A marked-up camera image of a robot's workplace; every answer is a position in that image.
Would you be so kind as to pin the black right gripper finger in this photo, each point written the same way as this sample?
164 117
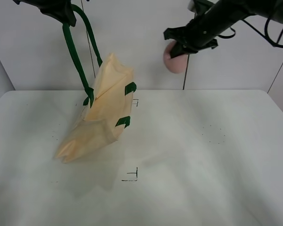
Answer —
177 50

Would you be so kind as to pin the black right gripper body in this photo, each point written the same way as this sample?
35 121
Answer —
210 21

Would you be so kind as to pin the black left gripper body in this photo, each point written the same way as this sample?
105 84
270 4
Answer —
60 10

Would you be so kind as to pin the pink peach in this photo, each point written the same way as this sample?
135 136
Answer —
175 65

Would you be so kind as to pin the cream linen bag green handles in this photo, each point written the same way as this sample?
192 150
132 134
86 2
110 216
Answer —
108 105

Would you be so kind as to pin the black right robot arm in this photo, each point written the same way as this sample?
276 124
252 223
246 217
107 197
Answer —
272 10

